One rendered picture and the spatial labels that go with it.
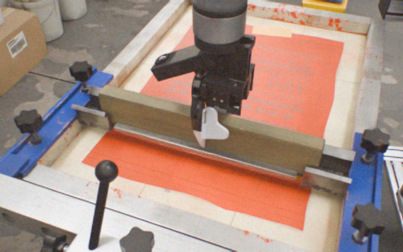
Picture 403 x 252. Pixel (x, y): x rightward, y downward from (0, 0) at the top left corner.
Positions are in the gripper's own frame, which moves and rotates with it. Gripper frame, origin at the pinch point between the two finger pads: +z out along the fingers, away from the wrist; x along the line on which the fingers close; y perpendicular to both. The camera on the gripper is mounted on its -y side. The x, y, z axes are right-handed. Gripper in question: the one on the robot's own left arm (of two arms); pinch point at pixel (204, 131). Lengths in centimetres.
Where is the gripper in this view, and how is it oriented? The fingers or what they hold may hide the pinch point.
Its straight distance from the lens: 72.3
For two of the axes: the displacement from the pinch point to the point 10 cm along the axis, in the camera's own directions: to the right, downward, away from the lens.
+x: 3.5, -6.3, 6.9
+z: 0.0, 7.4, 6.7
